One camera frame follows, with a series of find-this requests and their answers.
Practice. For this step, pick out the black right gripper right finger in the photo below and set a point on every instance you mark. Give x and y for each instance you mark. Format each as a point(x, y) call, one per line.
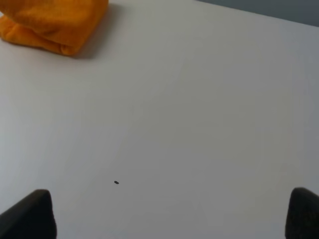
point(302, 220)

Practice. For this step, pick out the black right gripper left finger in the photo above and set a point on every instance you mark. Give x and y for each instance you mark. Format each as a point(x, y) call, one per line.
point(30, 218)

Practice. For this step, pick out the orange towel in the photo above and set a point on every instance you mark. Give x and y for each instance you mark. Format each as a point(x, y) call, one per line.
point(58, 26)

